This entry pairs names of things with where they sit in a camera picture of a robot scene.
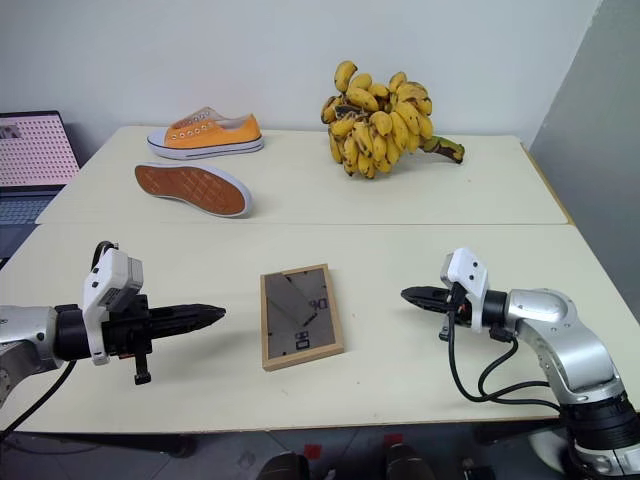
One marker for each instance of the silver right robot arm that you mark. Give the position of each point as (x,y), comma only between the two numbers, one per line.
(560,330)

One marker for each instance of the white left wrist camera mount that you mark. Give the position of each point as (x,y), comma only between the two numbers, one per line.
(107,280)

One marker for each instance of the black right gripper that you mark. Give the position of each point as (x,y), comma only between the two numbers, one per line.
(457,307)

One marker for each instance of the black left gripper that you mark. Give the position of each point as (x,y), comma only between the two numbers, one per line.
(125,330)

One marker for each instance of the dark rounded shape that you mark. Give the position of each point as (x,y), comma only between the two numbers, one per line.
(407,462)
(285,467)

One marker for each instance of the wooden picture frame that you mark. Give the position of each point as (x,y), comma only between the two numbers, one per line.
(300,320)

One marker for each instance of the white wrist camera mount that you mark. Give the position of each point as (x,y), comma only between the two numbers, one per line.
(467,275)
(107,280)

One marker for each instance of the laptop computer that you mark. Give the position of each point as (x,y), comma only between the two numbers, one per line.
(30,155)

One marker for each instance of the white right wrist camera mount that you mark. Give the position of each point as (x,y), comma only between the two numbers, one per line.
(467,275)

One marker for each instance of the orange canvas sneaker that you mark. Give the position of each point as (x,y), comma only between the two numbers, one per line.
(192,187)
(210,135)

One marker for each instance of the yellow banana bunch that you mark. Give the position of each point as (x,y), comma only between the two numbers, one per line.
(380,125)

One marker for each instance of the black table base bar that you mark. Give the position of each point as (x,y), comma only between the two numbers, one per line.
(100,442)

